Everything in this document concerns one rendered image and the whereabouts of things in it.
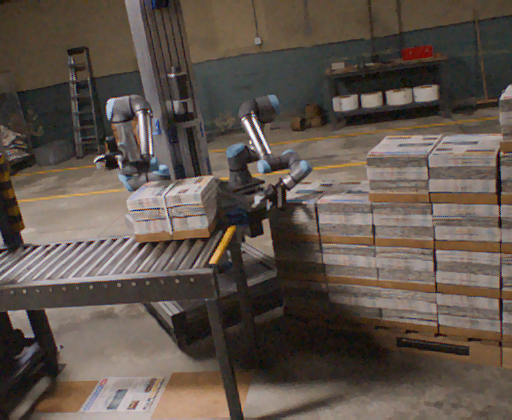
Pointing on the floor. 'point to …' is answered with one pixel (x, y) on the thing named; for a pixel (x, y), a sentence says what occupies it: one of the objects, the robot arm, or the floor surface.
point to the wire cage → (2, 137)
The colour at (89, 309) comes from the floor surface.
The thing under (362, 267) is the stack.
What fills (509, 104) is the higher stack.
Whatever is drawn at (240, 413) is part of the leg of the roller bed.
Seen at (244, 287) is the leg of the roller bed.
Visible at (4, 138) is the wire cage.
